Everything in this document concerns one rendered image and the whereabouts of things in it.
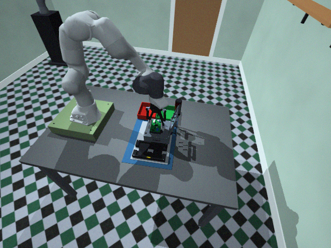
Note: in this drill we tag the red bin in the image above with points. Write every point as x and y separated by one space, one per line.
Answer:
142 111

